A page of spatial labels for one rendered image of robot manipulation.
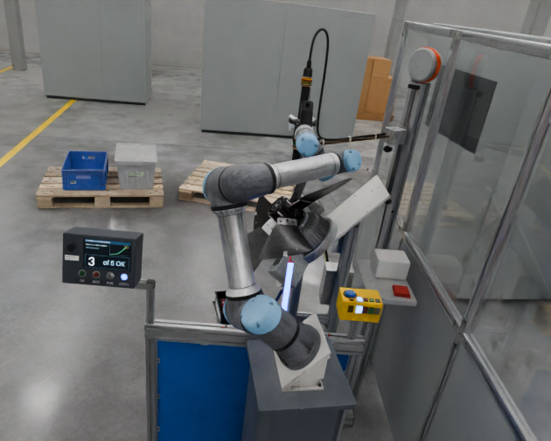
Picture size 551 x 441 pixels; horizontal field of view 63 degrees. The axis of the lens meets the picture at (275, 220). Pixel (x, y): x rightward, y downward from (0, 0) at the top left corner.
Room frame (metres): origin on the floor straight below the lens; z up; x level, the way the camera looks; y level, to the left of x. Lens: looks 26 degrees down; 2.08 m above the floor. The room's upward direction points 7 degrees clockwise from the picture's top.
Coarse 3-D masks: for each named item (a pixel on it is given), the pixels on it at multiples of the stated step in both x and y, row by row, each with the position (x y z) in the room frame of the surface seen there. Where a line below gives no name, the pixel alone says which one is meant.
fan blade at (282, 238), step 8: (280, 224) 1.79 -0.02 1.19; (272, 232) 1.74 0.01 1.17; (280, 232) 1.74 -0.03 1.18; (288, 232) 1.74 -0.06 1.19; (296, 232) 1.75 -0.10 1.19; (272, 240) 1.69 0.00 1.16; (280, 240) 1.68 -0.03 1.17; (288, 240) 1.68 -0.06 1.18; (296, 240) 1.68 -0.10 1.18; (304, 240) 1.68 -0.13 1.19; (264, 248) 1.64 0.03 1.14; (272, 248) 1.63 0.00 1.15; (280, 248) 1.62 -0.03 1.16; (288, 248) 1.62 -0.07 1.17; (304, 248) 1.61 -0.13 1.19; (312, 248) 1.60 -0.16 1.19; (264, 256) 1.60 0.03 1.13; (272, 256) 1.59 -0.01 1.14; (280, 256) 1.58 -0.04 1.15
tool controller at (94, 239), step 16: (64, 240) 1.37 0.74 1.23; (80, 240) 1.38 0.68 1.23; (96, 240) 1.38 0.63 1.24; (112, 240) 1.39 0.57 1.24; (128, 240) 1.39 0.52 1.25; (64, 256) 1.36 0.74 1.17; (80, 256) 1.36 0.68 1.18; (112, 256) 1.37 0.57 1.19; (128, 256) 1.38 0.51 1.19; (64, 272) 1.34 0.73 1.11; (112, 272) 1.36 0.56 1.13; (128, 272) 1.36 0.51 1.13
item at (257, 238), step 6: (258, 228) 1.90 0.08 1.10; (252, 234) 1.89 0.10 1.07; (258, 234) 1.88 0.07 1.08; (264, 234) 1.87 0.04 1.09; (252, 240) 1.87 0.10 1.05; (258, 240) 1.86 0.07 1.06; (264, 240) 1.86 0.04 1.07; (252, 246) 1.85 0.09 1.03; (258, 246) 1.84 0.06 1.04; (252, 252) 1.83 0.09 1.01; (258, 252) 1.82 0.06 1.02; (252, 258) 1.80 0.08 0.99; (252, 264) 1.78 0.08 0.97; (258, 264) 1.78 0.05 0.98
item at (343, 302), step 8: (344, 288) 1.53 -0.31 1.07; (352, 288) 1.54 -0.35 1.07; (344, 296) 1.47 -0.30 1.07; (360, 296) 1.49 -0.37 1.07; (368, 296) 1.50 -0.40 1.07; (376, 296) 1.50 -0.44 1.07; (336, 304) 1.53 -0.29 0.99; (344, 304) 1.44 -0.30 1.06; (352, 304) 1.44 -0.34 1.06; (360, 304) 1.44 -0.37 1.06; (368, 304) 1.45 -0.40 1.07; (376, 304) 1.45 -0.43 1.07; (344, 312) 1.44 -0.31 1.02; (352, 312) 1.44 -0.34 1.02; (352, 320) 1.44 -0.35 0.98; (360, 320) 1.44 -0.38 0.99; (368, 320) 1.45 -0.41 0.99; (376, 320) 1.45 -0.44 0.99
